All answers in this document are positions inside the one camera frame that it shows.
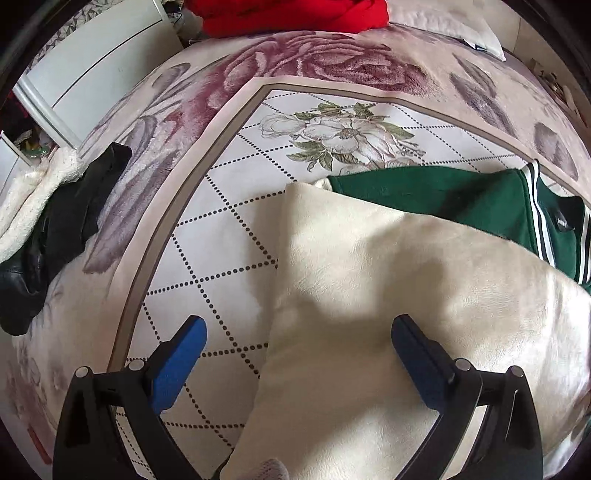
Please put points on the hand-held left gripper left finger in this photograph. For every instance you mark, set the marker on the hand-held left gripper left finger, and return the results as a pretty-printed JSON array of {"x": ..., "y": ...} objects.
[{"x": 178, "y": 364}]

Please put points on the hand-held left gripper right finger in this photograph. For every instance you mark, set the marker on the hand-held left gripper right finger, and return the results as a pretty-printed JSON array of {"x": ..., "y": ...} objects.
[{"x": 415, "y": 360}]

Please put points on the green jacket with cream sleeves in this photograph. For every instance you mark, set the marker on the green jacket with cream sleeves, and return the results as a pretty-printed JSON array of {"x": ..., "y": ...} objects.
[{"x": 392, "y": 300}]

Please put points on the floral plush blanket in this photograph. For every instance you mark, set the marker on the floral plush blanket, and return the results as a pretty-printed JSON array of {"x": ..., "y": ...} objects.
[{"x": 221, "y": 230}]

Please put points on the black leather garment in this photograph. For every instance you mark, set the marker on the black leather garment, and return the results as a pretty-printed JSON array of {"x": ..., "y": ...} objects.
[{"x": 21, "y": 295}]

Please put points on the black clothing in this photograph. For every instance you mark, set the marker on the black clothing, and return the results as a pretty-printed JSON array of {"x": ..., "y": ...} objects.
[{"x": 78, "y": 203}]

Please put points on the white fleece cloth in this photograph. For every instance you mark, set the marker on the white fleece cloth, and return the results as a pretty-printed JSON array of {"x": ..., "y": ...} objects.
[{"x": 27, "y": 203}]

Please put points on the white wardrobe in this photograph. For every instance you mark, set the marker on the white wardrobe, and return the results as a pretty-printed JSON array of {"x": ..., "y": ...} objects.
[{"x": 106, "y": 64}]

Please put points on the nightstand clutter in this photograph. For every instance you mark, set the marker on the nightstand clutter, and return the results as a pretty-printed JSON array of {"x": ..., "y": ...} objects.
[{"x": 556, "y": 85}]

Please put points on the white pillow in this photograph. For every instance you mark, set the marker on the white pillow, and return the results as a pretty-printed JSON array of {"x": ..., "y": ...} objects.
[{"x": 443, "y": 30}]

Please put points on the red garment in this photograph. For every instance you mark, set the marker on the red garment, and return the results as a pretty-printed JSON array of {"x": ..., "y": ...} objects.
[{"x": 295, "y": 16}]

